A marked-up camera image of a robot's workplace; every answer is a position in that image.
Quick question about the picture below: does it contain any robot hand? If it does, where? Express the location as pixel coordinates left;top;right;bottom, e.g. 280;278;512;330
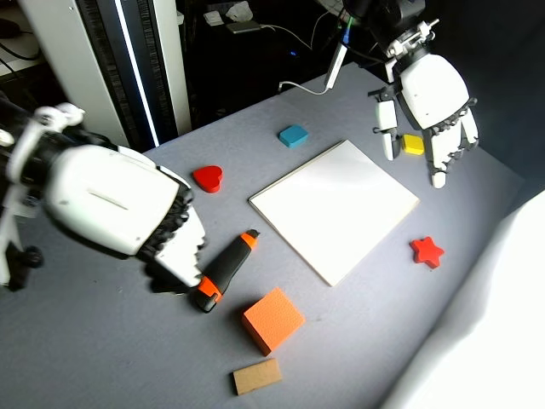
42;143;210;295
368;53;480;189

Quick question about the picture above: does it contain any black and orange utility knife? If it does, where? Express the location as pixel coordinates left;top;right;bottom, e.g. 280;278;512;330
194;228;260;314

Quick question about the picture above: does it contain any orange cube block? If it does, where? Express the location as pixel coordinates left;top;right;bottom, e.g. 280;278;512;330
241;286;307;357

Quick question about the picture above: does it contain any yellow block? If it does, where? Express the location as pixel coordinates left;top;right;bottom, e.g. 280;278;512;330
402;134;426;156

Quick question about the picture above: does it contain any red heart block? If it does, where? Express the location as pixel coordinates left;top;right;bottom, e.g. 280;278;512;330
192;164;225;194

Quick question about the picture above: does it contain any white adapter with blue plug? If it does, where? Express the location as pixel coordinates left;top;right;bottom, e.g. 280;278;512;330
323;27;353;90

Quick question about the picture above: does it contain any white column with light strip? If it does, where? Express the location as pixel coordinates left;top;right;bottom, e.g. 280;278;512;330
16;0;192;148

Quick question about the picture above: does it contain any blue rounded block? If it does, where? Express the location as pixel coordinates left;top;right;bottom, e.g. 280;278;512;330
278;124;310;149

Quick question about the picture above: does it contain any grey table cloth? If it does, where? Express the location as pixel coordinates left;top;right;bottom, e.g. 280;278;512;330
0;63;527;409

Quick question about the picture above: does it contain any white paper pad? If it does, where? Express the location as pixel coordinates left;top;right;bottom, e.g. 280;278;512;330
248;139;422;287

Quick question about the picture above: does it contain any red star block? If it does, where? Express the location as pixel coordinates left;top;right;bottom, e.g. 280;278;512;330
409;236;445;269

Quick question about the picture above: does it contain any white desk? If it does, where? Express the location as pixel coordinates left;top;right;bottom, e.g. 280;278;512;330
0;3;43;78

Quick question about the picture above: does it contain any grey flat device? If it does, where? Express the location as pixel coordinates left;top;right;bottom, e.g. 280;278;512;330
225;20;261;34

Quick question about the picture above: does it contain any white crumpled item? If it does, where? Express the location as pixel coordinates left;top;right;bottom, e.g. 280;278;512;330
225;1;254;22

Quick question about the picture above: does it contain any flat wooden block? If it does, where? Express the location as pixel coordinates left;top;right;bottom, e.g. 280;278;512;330
232;357;284;396

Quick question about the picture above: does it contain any white blurred cover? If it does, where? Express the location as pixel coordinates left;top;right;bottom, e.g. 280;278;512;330
380;187;545;409

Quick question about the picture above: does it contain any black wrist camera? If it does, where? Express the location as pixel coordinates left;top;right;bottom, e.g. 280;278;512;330
6;245;44;293

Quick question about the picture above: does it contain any white adapter cable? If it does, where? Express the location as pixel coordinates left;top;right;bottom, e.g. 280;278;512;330
278;80;331;97

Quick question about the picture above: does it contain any thin white device cable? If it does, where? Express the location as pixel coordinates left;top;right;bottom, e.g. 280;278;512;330
259;24;315;51

